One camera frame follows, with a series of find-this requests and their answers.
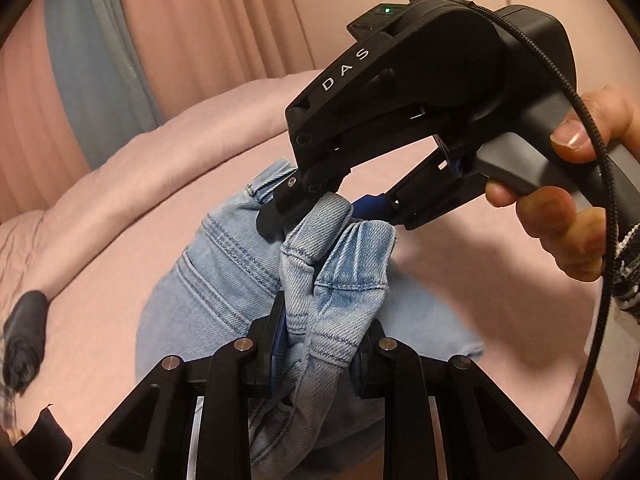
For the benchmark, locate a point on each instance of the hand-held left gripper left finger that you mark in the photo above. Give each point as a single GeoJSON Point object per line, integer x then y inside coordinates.
{"type": "Point", "coordinates": [278, 345]}

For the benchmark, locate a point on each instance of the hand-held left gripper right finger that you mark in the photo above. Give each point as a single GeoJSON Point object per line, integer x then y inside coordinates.
{"type": "Point", "coordinates": [372, 377]}

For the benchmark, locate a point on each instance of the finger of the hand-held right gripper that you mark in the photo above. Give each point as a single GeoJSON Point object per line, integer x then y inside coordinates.
{"type": "Point", "coordinates": [375, 206]}
{"type": "Point", "coordinates": [282, 210]}

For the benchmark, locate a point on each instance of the light blue denim pants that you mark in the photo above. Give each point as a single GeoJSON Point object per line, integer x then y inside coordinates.
{"type": "Point", "coordinates": [225, 270]}

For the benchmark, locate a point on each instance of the person's right hand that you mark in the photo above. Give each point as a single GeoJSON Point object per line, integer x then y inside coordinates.
{"type": "Point", "coordinates": [555, 220]}

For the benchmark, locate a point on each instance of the pink folded duvet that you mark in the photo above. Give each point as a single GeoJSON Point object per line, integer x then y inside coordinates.
{"type": "Point", "coordinates": [200, 130]}

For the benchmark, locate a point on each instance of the pink bed sheet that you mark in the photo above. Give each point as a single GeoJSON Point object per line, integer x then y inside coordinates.
{"type": "Point", "coordinates": [100, 335]}

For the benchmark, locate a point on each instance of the pink curtain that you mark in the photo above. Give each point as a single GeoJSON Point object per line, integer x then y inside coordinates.
{"type": "Point", "coordinates": [210, 25]}
{"type": "Point", "coordinates": [30, 110]}

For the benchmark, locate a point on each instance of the blue-grey curtain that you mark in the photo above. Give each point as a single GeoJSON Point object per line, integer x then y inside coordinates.
{"type": "Point", "coordinates": [85, 60]}

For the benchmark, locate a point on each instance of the black flat cloth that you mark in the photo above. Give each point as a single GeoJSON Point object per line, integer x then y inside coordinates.
{"type": "Point", "coordinates": [47, 440]}

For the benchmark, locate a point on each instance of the dark rolled cloth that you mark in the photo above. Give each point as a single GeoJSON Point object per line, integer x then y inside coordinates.
{"type": "Point", "coordinates": [25, 340]}

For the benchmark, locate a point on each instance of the pink crinkled pillow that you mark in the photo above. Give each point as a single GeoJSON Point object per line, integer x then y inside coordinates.
{"type": "Point", "coordinates": [20, 245]}

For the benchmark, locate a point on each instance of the patterned cloth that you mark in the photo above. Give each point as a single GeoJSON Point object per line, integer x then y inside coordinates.
{"type": "Point", "coordinates": [7, 402]}

